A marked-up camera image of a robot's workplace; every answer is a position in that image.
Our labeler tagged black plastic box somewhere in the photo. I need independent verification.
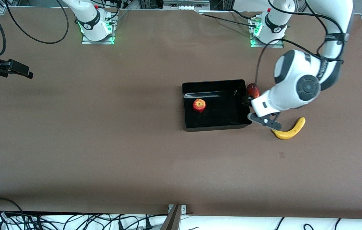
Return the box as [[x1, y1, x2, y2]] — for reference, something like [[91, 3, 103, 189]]
[[182, 79, 252, 132]]

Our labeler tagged red yellow apple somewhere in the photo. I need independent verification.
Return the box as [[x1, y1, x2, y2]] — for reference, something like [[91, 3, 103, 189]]
[[193, 98, 206, 113]]

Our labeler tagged yellow banana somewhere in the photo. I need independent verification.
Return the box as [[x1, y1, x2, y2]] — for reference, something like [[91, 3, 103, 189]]
[[271, 117, 306, 140]]

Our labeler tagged red yellow mango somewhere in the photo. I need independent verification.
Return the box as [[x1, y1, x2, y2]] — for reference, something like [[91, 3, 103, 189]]
[[246, 83, 260, 99]]

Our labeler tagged silver device with ports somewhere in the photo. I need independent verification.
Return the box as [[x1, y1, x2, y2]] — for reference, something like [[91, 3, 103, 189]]
[[163, 0, 211, 11]]

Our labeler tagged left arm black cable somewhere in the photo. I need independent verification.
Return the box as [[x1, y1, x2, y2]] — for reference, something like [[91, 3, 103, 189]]
[[255, 0, 349, 85]]

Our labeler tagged right arm black loop cable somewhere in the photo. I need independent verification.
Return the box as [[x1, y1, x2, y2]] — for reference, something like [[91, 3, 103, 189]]
[[6, 0, 70, 44]]

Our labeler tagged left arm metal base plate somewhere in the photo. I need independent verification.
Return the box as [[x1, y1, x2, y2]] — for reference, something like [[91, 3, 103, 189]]
[[250, 19, 284, 49]]

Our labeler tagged black cable across table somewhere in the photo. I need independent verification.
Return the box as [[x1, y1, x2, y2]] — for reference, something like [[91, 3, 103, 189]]
[[197, 9, 263, 28]]

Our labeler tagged metal table edge bracket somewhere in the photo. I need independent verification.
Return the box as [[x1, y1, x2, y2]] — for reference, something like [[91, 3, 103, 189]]
[[160, 204, 188, 230]]

